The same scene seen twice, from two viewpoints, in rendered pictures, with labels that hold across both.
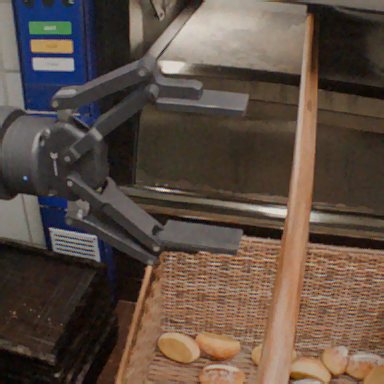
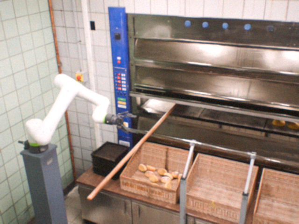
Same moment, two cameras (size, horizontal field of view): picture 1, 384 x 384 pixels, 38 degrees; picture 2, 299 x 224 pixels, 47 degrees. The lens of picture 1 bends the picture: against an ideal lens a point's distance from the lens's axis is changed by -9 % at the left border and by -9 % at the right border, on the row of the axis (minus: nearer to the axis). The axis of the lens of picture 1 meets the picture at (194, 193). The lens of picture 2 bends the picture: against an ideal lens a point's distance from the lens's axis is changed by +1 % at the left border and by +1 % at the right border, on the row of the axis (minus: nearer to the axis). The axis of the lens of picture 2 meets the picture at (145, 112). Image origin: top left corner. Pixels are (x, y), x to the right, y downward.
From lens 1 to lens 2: 228 cm
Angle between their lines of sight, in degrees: 15
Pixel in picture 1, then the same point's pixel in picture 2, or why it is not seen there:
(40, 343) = (112, 158)
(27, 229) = (114, 141)
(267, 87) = (160, 114)
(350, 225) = (159, 135)
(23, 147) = (113, 119)
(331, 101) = (172, 117)
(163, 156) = (142, 126)
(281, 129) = (164, 122)
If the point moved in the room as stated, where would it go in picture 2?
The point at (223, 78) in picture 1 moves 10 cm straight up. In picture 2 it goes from (153, 112) to (152, 103)
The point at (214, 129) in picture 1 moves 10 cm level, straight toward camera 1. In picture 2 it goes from (152, 122) to (149, 127)
